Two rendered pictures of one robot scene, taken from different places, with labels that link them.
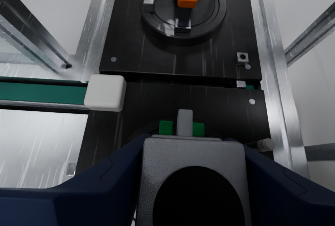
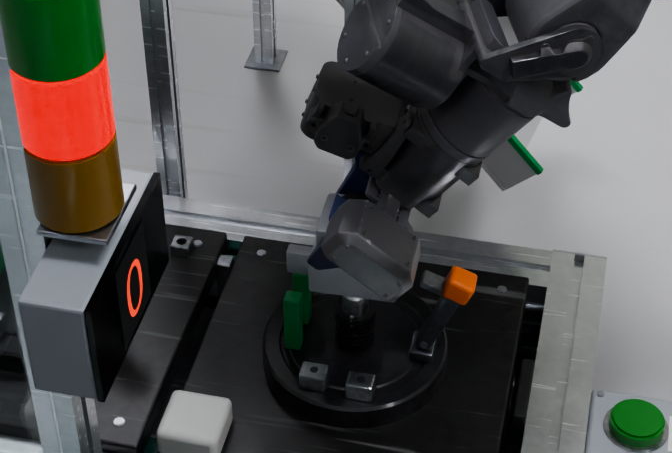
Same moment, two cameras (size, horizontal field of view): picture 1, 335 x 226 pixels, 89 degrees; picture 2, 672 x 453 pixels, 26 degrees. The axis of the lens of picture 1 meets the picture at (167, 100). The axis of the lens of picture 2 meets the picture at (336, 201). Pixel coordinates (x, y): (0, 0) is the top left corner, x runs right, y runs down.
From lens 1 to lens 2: 0.97 m
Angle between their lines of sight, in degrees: 49
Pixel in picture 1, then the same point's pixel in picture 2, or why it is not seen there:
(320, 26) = (170, 138)
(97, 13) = not seen: outside the picture
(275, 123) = (301, 240)
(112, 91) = (201, 401)
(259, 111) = (279, 248)
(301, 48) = (179, 174)
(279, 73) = (217, 212)
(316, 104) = (268, 203)
